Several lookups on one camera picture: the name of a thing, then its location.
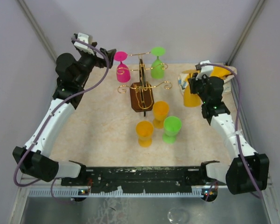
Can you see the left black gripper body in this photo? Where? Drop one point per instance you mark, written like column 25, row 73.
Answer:
column 87, row 62

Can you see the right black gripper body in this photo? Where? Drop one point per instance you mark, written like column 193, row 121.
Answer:
column 204, row 97

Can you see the orange wine glass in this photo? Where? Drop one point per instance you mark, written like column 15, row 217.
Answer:
column 189, row 99
column 160, row 112
column 144, row 130

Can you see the pink wine glass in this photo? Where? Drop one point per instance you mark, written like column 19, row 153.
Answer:
column 122, row 71

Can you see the green wine glass back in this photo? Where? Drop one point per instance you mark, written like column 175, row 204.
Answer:
column 157, row 67

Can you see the green wine glass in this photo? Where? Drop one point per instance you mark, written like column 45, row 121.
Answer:
column 171, row 126
column 157, row 67

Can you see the green wine glass front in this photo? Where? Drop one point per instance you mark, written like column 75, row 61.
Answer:
column 171, row 126

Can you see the orange wine glass front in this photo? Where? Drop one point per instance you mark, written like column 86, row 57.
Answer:
column 144, row 130

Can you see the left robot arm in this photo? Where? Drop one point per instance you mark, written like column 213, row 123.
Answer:
column 33, row 158

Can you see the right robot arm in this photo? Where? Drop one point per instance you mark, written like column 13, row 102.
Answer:
column 248, row 171

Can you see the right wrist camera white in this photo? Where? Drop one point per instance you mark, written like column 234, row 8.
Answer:
column 205, row 69

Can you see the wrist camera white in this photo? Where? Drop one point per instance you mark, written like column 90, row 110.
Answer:
column 205, row 69
column 81, row 42

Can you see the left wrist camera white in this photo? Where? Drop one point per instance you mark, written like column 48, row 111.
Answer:
column 81, row 42

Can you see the gold wire glass rack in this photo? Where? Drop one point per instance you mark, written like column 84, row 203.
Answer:
column 141, row 92

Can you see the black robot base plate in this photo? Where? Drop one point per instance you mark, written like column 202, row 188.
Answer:
column 174, row 179

